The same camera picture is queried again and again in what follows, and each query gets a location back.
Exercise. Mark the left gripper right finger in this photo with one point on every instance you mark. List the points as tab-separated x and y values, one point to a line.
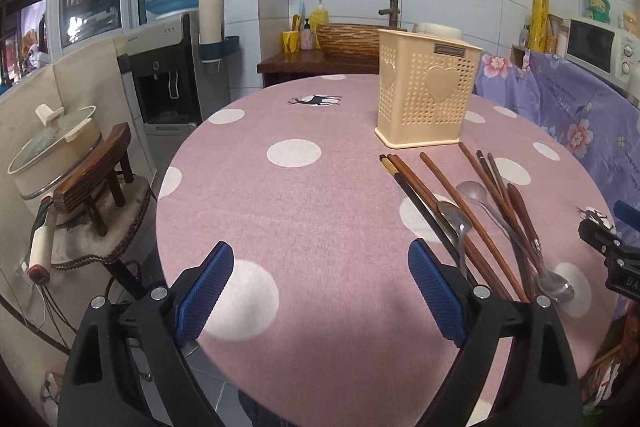
445	306

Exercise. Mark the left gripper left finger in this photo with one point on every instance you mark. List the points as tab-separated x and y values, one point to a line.
196	292

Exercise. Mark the steel spoon wooden handle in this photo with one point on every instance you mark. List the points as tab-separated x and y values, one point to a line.
552	284

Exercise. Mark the steel spoon long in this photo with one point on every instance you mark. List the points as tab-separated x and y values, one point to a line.
461	226

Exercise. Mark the dark black chopstick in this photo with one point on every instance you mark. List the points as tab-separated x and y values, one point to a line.
523	265

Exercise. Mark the black gold-banded chopstick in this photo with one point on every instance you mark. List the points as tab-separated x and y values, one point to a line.
427	211

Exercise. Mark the clear plastic spoon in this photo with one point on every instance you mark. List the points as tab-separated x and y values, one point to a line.
476	192

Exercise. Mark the pink polka dot tablecloth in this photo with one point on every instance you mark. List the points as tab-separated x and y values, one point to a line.
321	321

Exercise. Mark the purple floral cloth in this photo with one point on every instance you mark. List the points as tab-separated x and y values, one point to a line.
592	130

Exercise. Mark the small dark wooden stool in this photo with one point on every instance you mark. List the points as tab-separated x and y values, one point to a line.
98	168

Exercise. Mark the white microwave oven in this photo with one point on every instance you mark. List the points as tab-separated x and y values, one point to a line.
607	52

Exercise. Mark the white cooking pot with lid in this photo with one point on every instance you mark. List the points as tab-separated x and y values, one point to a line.
60	146

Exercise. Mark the beige plastic utensil holder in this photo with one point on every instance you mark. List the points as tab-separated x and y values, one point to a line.
426	84

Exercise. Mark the water dispenser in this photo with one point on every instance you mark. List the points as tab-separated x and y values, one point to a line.
174	87

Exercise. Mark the yellow roll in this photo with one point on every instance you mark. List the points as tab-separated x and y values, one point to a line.
538	28

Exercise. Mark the dark wooden counter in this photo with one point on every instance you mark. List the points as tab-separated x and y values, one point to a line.
285	67

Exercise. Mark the woven basin sink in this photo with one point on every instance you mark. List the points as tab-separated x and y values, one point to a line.
350	40

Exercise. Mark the yellow mug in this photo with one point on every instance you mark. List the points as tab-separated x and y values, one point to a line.
290	41

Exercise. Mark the pink small bottle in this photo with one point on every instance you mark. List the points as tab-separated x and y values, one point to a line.
306	36

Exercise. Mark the bamboo style faucet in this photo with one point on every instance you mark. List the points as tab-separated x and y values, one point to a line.
392	12

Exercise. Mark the yellow soap bottle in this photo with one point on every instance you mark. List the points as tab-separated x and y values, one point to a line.
318	17

